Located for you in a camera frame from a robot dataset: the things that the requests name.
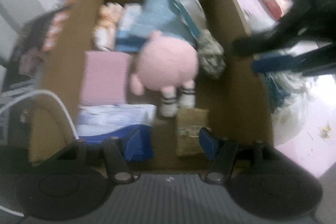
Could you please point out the green patterned white cloth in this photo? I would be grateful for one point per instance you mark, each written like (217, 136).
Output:
(210, 55)

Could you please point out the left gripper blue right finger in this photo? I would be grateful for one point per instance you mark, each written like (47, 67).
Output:
(208, 143)

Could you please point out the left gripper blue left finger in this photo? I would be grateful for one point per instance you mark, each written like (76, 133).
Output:
(137, 146)

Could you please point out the pink cloth square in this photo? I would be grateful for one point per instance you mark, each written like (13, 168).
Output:
(105, 78)

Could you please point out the white blue plastic bag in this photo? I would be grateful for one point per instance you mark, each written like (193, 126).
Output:
(290, 95)

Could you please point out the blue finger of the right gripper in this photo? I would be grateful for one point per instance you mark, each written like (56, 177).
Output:
(275, 64)

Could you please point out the brown cardboard box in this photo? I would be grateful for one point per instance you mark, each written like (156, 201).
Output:
(238, 102)

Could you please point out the pink pig plush toy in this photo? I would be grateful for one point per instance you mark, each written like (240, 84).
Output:
(167, 65)

